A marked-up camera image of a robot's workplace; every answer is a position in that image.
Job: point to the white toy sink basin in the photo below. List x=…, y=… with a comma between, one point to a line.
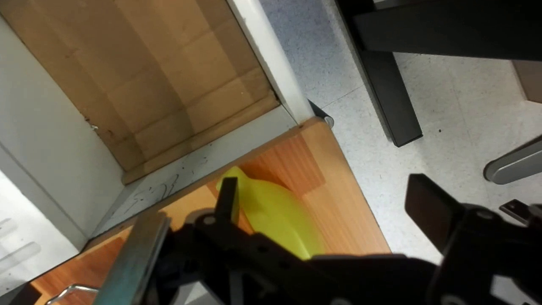
x=45, y=140

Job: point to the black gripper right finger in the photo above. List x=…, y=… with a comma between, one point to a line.
x=433, y=212

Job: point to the wooden toy kitchen counter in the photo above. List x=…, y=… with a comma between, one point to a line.
x=340, y=196

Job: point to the black perforated robot table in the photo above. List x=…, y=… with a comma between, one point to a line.
x=430, y=27

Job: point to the yellow toy banana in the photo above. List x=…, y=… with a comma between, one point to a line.
x=277, y=213

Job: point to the silver metal bar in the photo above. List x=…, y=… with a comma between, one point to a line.
x=137, y=259

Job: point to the grey office chair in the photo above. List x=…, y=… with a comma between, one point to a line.
x=514, y=161

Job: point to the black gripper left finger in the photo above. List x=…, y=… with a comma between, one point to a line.
x=226, y=200

